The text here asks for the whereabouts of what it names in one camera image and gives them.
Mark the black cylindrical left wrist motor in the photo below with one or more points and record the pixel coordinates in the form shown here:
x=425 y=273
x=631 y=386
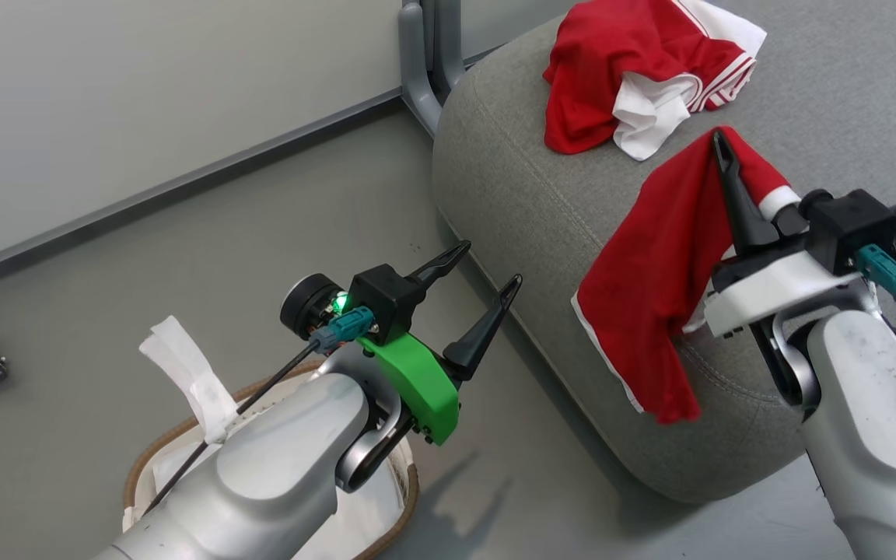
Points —
x=306 y=305

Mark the grey partition bottom rail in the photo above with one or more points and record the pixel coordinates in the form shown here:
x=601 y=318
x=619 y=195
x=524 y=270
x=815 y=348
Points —
x=145 y=190

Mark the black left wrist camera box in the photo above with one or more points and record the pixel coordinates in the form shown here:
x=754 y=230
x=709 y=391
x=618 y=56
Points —
x=386 y=299

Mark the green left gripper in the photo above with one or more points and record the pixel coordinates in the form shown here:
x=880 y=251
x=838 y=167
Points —
x=421 y=385

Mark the red jersey with white stripes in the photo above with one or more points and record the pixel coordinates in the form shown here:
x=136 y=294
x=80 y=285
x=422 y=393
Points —
x=596 y=62

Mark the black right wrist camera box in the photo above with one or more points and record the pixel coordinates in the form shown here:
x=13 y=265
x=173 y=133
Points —
x=848 y=225

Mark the red shorts with white trim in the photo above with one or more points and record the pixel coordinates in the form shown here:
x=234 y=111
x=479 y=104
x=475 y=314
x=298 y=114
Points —
x=650 y=280

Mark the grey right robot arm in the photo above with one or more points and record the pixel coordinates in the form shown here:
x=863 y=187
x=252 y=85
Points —
x=876 y=404

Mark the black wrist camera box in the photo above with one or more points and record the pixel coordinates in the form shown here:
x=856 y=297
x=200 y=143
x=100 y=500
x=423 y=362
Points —
x=386 y=299
x=848 y=225

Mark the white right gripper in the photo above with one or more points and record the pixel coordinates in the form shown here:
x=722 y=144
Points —
x=775 y=288

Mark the grey upholstered ottoman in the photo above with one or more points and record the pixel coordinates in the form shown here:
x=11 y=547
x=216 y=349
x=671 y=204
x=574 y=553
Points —
x=541 y=202

